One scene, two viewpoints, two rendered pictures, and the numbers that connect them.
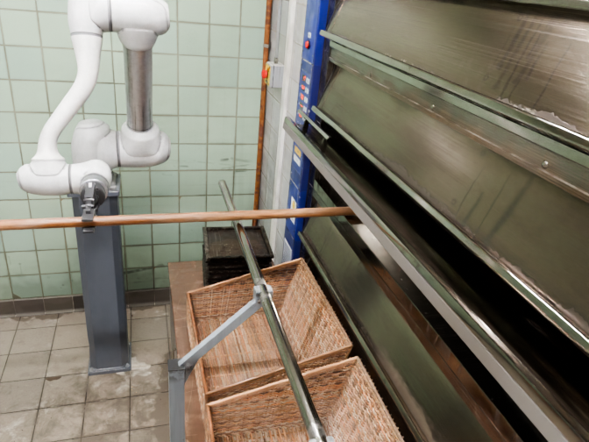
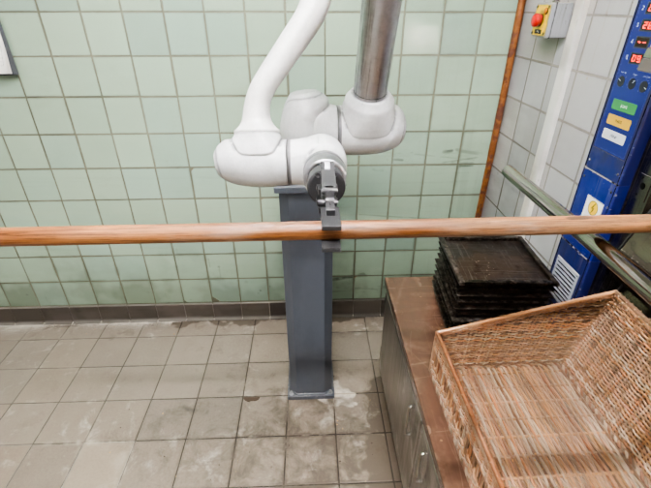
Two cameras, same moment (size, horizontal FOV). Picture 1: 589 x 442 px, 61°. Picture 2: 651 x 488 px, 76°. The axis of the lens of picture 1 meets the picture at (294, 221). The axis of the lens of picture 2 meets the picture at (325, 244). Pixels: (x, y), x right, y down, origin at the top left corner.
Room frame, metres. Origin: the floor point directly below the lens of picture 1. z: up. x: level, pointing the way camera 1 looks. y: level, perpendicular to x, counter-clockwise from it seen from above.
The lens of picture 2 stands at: (0.72, 0.44, 1.51)
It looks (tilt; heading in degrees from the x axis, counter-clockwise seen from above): 30 degrees down; 16
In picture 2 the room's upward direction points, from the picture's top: straight up
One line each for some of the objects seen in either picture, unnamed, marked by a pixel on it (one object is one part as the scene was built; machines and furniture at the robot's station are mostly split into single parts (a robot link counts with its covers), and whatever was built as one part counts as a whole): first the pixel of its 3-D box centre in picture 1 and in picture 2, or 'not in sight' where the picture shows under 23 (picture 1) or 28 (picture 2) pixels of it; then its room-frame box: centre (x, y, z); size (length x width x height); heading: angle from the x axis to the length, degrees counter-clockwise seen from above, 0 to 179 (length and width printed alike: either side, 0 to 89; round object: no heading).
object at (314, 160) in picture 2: (94, 188); (325, 176); (1.50, 0.67, 1.20); 0.09 x 0.06 x 0.09; 108
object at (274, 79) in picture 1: (274, 74); (550, 19); (2.40, 0.16, 1.46); 0.10 x 0.07 x 0.10; 18
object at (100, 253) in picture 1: (103, 279); (308, 293); (1.98, 0.88, 0.50); 0.21 x 0.21 x 1.00; 19
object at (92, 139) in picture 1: (94, 146); (307, 126); (1.99, 0.87, 1.17); 0.18 x 0.16 x 0.22; 110
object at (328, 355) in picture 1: (259, 331); (573, 415); (1.45, 0.08, 0.72); 0.56 x 0.49 x 0.28; 19
